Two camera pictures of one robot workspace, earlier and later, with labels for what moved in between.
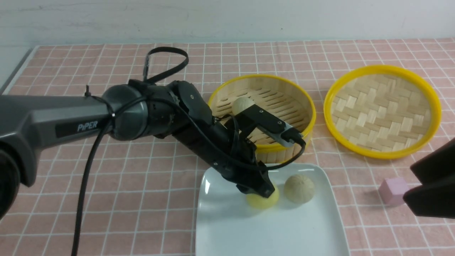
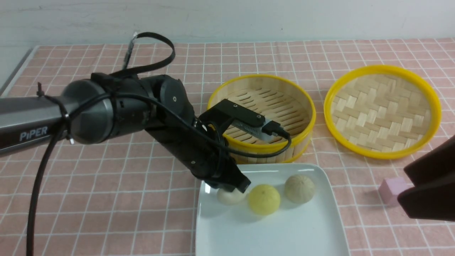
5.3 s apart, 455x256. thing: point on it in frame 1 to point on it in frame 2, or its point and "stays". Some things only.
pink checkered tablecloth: x=142 y=198 stays
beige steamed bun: x=299 y=189 stays
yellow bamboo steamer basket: x=281 y=98 stays
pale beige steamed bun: x=240 y=104 to x=235 y=197
